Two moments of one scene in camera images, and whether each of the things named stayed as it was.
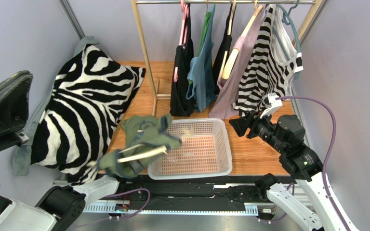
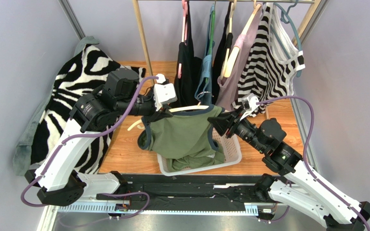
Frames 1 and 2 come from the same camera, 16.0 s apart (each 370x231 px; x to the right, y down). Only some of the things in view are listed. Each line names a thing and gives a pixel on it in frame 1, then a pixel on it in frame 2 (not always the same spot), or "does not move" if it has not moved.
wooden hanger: x=257 y=8 does not move
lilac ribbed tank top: x=228 y=88 does not move
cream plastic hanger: x=161 y=149 → x=183 y=109
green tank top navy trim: x=144 y=136 → x=186 y=140
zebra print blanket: x=90 y=93 does not move
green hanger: x=205 y=23 → x=212 y=31
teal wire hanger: x=297 y=74 does not move
